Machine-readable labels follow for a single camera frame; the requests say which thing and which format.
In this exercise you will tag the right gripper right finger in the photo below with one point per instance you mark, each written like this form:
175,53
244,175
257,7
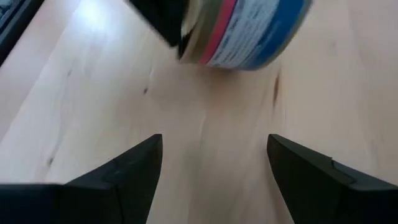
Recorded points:
326,199

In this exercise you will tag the black metal table frame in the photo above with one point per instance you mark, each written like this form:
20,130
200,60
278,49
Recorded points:
12,28

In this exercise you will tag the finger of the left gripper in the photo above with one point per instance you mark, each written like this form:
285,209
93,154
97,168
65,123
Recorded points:
164,18

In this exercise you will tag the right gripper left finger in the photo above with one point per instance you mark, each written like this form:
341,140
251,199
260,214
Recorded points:
77,202

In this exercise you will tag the gold-top blue pink can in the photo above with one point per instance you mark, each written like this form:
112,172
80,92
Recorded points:
248,31

